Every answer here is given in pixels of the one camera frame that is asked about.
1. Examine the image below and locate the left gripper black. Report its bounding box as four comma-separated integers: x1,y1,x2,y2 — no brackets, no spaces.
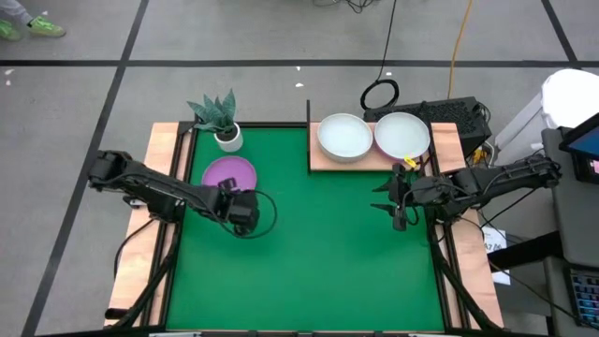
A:
218,176,261,238

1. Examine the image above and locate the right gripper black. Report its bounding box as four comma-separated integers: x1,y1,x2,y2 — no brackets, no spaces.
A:
370,161,453,233

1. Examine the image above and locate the wooden shelf with black frame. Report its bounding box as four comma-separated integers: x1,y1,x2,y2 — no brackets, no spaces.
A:
305,97,431,175

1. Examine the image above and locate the black keyboard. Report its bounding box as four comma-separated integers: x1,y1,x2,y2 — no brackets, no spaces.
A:
565,266,599,329

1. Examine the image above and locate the person's leg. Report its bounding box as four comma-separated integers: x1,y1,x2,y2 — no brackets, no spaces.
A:
0,0,35,27

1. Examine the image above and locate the white paper sheet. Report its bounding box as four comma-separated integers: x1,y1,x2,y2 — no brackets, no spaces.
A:
479,225,512,286

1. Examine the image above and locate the mint green plate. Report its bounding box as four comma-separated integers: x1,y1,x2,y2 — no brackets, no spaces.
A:
373,110,431,160

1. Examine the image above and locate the black computer case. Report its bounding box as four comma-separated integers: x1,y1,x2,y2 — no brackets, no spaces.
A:
362,95,493,158

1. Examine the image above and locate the black tablet screen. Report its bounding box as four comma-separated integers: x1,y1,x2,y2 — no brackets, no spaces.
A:
559,111,599,184

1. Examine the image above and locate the green table mat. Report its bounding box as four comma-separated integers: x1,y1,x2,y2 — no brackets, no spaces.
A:
166,126,446,332

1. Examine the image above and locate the black coiled floor cable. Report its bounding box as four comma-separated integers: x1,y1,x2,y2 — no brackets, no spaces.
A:
358,0,402,111

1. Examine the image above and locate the black aluminium rig frame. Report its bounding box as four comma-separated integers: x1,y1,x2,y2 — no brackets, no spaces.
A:
103,120,504,337

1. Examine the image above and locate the snake plant in white pot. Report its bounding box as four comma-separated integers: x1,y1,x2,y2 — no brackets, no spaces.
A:
185,87,244,154

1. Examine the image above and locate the yellow floor cable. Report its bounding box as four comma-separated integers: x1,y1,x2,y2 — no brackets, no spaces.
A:
446,0,476,100

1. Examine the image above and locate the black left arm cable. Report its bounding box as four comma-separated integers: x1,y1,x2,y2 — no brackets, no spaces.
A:
205,188,279,241

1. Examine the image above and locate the grey desk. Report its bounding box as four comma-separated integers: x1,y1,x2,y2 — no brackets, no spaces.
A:
542,125,599,337

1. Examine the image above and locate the person's green shoe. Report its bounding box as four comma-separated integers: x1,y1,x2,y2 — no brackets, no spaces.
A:
25,15,67,39
0,17,22,42

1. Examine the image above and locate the black desk beam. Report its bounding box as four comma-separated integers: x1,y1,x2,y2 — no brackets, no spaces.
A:
486,231,565,272

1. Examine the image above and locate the pale white plate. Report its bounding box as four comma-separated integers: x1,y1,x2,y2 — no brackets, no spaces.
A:
316,112,374,164

